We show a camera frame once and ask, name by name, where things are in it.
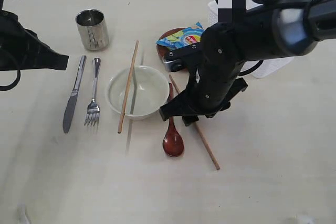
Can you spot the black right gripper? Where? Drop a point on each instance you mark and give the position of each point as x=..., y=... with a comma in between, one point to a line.
x=213, y=81

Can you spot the wooden chopstick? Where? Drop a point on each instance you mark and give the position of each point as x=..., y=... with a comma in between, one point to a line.
x=127, y=88
x=199, y=131

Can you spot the white plastic woven basket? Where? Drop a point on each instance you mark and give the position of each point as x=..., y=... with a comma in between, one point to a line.
x=268, y=66

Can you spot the silver metal fork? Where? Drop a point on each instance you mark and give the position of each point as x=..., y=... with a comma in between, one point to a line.
x=93, y=110

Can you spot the white ceramic bowl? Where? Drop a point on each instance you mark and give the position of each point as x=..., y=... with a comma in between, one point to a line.
x=149, y=90

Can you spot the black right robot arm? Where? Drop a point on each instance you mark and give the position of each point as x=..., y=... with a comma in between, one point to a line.
x=276, y=29

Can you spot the shiny steel cup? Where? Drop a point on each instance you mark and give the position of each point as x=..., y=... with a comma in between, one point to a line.
x=92, y=29

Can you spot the silver table knife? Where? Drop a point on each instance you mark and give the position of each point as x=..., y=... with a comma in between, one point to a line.
x=71, y=104

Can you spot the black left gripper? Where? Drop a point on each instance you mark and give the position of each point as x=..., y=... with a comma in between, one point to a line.
x=21, y=48

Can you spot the blue snack packet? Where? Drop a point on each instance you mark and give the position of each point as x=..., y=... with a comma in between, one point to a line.
x=185, y=37

